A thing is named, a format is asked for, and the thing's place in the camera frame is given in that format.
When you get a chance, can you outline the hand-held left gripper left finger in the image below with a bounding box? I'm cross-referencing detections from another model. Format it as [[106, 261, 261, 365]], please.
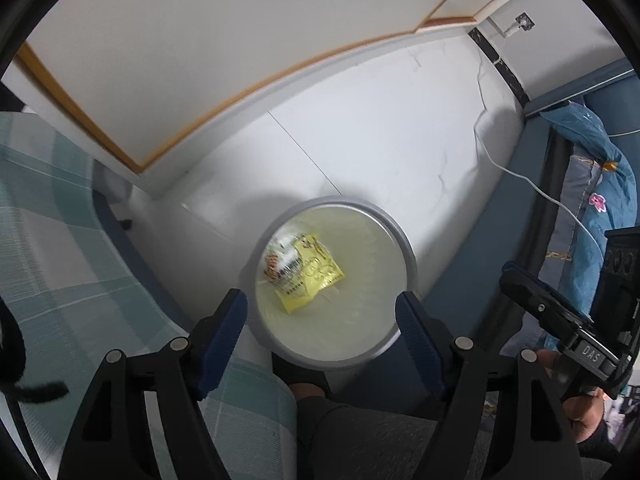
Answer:
[[57, 288, 249, 480]]

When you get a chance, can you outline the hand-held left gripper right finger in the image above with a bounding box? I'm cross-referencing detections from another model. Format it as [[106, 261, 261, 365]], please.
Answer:
[[395, 291, 584, 480]]

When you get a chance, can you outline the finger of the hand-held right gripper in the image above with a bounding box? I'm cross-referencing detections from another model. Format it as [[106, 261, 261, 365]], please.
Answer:
[[516, 266, 597, 322], [499, 261, 587, 349]]

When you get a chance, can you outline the grey round waste bin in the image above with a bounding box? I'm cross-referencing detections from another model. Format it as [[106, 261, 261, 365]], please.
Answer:
[[240, 196, 419, 372]]

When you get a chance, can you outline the translucent bin liner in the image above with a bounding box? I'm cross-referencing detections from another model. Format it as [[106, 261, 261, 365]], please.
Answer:
[[255, 207, 407, 362]]

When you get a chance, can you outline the yellow snack bag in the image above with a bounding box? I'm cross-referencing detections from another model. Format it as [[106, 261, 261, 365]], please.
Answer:
[[264, 231, 347, 317]]

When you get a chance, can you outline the person's right forearm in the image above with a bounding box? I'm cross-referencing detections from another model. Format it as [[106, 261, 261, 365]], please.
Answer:
[[575, 422, 624, 462]]

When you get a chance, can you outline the person's right hand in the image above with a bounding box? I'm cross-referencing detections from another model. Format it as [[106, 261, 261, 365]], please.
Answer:
[[536, 349, 609, 444]]

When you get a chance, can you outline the grey patterned bed sheet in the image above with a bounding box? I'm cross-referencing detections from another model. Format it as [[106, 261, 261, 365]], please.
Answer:
[[544, 154, 602, 262]]

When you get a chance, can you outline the person's leg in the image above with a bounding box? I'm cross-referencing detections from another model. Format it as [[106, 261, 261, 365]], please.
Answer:
[[271, 354, 502, 480]]

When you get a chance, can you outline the blue floral blanket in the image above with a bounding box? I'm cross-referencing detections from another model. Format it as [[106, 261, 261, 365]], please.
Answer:
[[539, 101, 639, 352]]

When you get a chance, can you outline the teal checkered tablecloth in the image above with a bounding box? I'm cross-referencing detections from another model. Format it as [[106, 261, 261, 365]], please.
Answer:
[[0, 110, 299, 480]]

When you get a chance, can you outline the white wardrobe with wooden trim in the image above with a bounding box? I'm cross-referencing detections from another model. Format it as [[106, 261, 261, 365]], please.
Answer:
[[10, 0, 551, 202]]

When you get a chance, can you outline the blue bed frame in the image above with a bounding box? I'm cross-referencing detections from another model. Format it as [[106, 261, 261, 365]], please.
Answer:
[[350, 57, 640, 411]]

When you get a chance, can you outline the white cable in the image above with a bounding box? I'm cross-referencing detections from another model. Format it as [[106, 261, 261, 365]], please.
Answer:
[[470, 45, 610, 262]]

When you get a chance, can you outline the black fuzzy strap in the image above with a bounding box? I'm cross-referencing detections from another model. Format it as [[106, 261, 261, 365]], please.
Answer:
[[0, 300, 69, 404]]

